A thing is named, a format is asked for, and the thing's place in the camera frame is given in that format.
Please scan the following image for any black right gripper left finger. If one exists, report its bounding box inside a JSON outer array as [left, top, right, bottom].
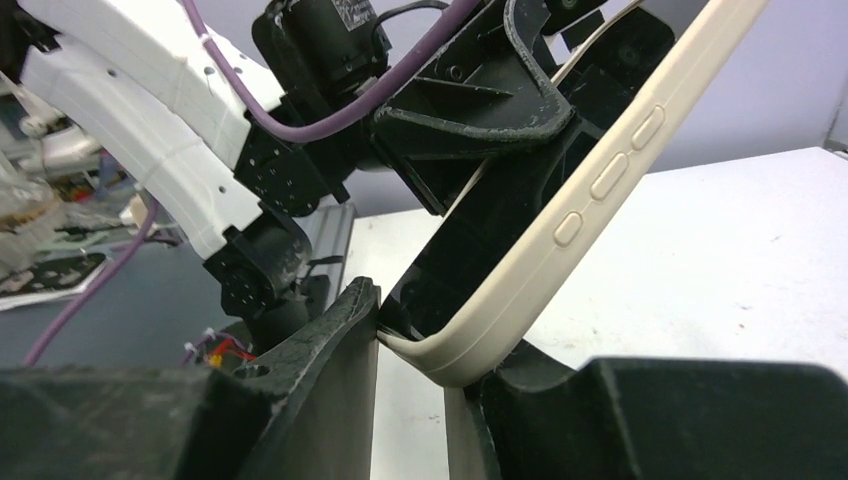
[[1, 277, 381, 479]]

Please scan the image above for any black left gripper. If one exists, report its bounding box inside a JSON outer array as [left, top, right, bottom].
[[371, 1, 676, 215]]

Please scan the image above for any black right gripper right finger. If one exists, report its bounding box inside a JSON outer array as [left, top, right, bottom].
[[444, 342, 847, 479]]

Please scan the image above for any phone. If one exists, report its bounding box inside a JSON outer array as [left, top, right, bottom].
[[377, 1, 765, 388]]

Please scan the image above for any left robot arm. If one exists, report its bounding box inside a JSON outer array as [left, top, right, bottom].
[[1, 1, 485, 259]]

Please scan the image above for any aluminium frame rail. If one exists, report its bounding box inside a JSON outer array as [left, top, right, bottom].
[[299, 203, 357, 316]]

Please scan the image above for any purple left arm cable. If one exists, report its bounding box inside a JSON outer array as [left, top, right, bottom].
[[23, 0, 485, 369]]

